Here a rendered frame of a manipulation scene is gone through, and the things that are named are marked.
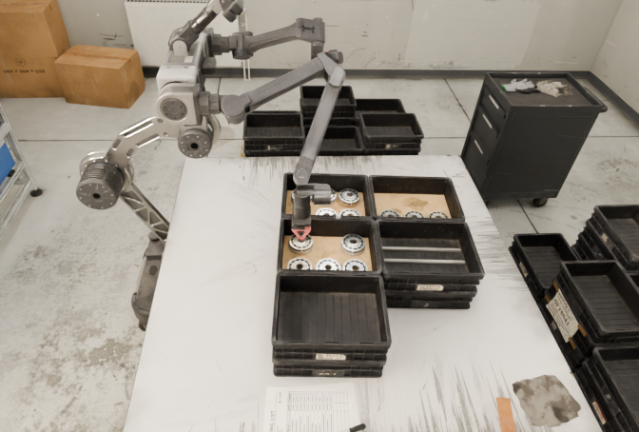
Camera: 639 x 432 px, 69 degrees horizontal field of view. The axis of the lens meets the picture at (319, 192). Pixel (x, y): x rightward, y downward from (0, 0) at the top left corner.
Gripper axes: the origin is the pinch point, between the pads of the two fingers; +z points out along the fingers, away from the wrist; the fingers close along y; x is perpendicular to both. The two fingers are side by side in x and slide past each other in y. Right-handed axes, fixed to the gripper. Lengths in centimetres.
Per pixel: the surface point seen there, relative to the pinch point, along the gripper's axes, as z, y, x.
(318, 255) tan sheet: 23.2, 9.3, -7.4
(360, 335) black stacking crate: 23.6, -27.9, -22.3
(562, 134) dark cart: 38, 130, -169
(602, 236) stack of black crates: 56, 57, -167
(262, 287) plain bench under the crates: 36.2, 2.2, 15.5
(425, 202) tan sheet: 23, 44, -59
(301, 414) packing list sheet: 36, -50, -2
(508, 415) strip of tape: 37, -50, -73
